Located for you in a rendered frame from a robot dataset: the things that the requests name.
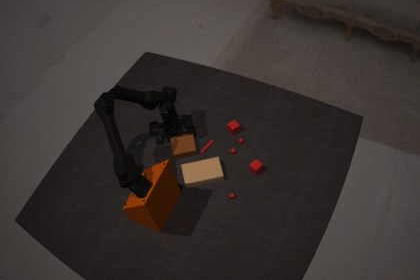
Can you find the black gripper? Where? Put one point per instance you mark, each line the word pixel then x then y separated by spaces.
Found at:
pixel 171 123

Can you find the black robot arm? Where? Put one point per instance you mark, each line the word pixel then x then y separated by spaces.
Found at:
pixel 123 163

